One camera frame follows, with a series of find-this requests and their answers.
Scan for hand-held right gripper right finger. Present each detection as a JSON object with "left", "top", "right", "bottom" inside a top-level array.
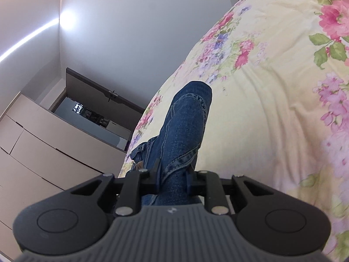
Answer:
[{"left": 188, "top": 169, "right": 275, "bottom": 215}]

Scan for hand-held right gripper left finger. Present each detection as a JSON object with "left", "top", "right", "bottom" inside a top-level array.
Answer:
[{"left": 71, "top": 158, "right": 161, "bottom": 217}]

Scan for blue denim pants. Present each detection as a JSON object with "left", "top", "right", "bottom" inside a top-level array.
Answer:
[{"left": 129, "top": 80, "right": 213, "bottom": 206}]

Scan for white background cabinet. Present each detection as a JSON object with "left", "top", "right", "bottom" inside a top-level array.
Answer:
[{"left": 106, "top": 121, "right": 132, "bottom": 143}]

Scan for floral yellow blanket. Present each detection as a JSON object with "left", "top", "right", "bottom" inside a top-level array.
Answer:
[{"left": 118, "top": 0, "right": 349, "bottom": 262}]

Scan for dark door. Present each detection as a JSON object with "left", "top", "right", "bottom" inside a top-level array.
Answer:
[{"left": 65, "top": 68, "right": 146, "bottom": 113}]

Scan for beige wardrobe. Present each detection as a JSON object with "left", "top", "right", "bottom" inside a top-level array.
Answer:
[{"left": 0, "top": 93, "right": 128, "bottom": 260}]

